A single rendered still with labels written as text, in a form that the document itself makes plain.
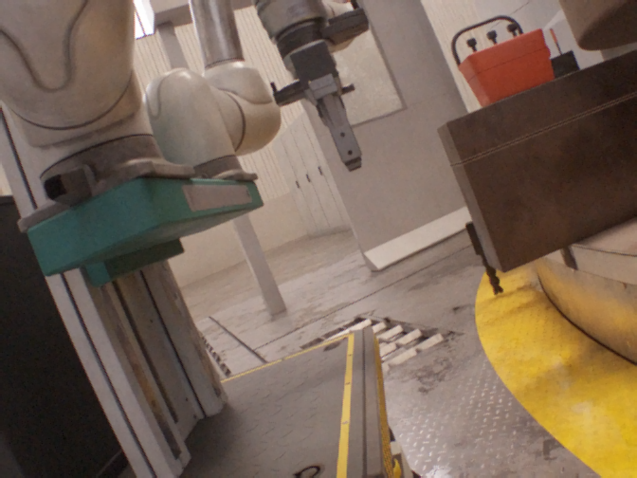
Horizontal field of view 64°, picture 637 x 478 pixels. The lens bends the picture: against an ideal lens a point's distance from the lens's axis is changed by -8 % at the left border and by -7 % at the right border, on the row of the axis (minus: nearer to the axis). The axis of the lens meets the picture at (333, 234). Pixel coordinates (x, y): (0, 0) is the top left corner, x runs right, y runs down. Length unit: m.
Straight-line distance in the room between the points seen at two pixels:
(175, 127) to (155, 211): 0.52
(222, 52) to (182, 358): 0.69
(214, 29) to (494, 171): 0.72
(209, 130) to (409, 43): 3.71
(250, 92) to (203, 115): 0.19
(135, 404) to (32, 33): 0.56
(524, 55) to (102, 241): 1.03
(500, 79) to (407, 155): 3.12
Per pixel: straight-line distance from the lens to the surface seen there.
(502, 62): 1.34
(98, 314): 0.83
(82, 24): 0.47
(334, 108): 0.67
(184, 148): 1.10
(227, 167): 1.11
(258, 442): 0.87
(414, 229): 4.35
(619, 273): 1.22
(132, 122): 0.68
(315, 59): 0.70
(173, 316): 1.07
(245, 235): 3.99
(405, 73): 4.60
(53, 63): 0.49
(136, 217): 0.61
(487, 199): 1.29
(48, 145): 0.68
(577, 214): 1.36
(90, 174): 0.64
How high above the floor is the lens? 0.62
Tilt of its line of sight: 3 degrees down
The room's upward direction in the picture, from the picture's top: 22 degrees counter-clockwise
